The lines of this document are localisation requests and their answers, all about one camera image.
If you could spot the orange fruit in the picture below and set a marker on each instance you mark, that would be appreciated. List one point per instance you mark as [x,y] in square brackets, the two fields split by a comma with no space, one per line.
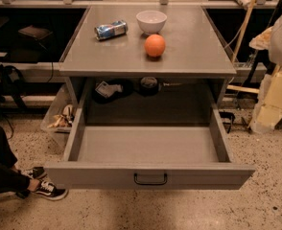
[155,45]

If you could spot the grey open top drawer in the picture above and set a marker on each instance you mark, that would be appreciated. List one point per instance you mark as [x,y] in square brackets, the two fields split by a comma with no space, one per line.
[107,157]

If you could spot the black tape roll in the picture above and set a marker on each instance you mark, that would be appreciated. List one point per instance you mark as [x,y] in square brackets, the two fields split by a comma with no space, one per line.
[149,86]

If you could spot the white paper packet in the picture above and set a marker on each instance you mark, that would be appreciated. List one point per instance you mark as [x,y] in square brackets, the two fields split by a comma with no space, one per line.
[107,90]

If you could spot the grey cabinet table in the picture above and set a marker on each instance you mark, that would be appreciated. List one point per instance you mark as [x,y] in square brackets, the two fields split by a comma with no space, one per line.
[147,66]

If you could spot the clear plastic bin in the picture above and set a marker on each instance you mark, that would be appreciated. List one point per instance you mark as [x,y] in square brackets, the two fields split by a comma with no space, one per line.
[58,119]

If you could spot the blue crushed soda can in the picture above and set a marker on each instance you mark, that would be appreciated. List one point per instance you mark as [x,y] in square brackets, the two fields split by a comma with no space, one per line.
[107,31]

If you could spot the white ceramic bowl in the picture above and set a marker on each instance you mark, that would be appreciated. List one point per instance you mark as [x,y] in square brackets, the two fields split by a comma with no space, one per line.
[151,22]

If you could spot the black sneaker far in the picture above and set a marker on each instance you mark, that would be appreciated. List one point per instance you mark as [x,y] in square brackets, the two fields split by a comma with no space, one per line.
[35,173]

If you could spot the black sneaker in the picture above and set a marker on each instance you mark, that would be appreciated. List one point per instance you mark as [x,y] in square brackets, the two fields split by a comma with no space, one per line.
[49,191]
[35,173]

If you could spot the dark notebook on shelf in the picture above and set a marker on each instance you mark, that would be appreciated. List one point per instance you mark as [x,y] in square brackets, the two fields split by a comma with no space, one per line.
[34,32]

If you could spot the black sneaker near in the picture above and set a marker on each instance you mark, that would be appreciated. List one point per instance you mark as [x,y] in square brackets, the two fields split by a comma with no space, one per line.
[49,191]

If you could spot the person's legs black trousers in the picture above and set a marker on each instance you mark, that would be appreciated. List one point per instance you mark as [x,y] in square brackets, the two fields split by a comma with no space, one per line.
[11,178]

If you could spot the black drawer handle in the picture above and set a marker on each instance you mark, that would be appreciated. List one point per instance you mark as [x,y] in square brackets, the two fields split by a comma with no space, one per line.
[150,180]

